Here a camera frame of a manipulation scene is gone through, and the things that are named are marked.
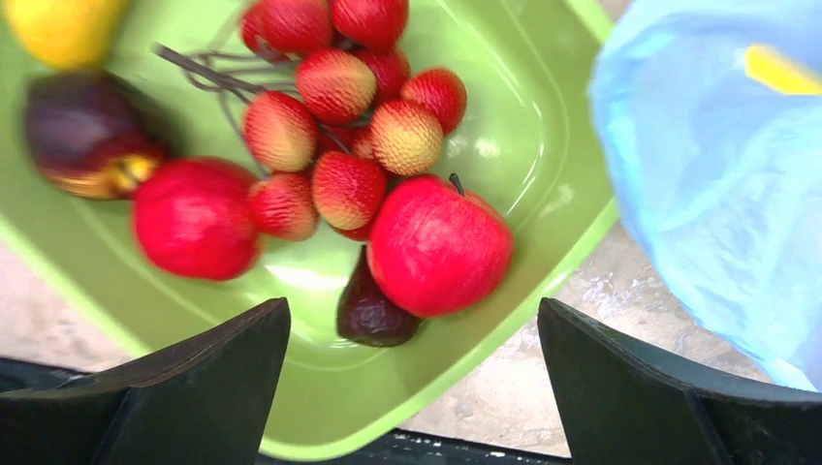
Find red fake pomegranate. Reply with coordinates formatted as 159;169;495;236
132;157;263;281

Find light blue plastic bag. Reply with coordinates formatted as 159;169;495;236
589;1;821;391

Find dark red yellow fake fruit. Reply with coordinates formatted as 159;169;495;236
22;70;174;200

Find red fake apple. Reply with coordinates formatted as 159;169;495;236
366;173;515;319

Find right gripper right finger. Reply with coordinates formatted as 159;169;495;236
537;298;821;464

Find yellow fake corn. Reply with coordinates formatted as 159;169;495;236
1;0;132;71

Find yellow fake fruit in bag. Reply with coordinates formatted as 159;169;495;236
743;44;821;95

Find green plastic tray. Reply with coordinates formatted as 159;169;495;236
1;1;617;461

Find dark brown fake fig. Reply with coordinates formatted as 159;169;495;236
335;245;423;348

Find red fake cherry bunch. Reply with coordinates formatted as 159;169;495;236
158;1;467;241

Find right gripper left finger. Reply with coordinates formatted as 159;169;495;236
1;297;291;464

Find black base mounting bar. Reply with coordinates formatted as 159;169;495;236
1;357;572;465

